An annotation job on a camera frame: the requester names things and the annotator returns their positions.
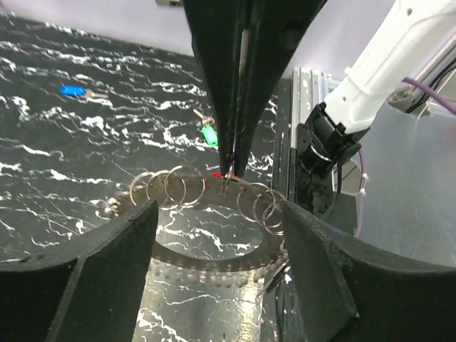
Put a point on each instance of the green tagged key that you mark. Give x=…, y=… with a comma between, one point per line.
x=208, y=130

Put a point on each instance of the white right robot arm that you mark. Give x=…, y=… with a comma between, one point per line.
x=244, y=47

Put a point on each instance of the blue tagged key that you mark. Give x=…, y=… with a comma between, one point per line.
x=76, y=91

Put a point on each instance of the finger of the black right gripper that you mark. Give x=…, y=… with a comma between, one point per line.
x=216, y=28
x=275, y=29

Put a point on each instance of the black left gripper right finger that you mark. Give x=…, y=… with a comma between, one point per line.
x=349, y=290

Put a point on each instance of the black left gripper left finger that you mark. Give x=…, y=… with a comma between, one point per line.
x=88, y=289

